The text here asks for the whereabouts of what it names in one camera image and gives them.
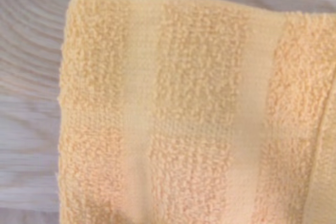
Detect yellow terry cloth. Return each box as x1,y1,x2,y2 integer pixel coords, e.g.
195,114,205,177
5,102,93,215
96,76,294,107
56,0,336,224

